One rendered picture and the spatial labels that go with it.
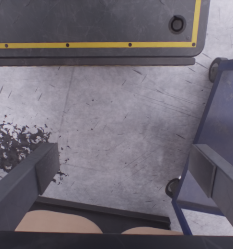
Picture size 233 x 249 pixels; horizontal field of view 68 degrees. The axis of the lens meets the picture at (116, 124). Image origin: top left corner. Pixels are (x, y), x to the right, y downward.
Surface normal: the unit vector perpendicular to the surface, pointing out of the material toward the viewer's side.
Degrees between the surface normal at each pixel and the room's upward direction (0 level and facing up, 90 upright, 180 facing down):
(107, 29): 0
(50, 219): 90
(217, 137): 0
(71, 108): 0
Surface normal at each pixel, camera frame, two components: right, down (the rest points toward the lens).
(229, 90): -0.03, 0.28
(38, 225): 0.12, -0.95
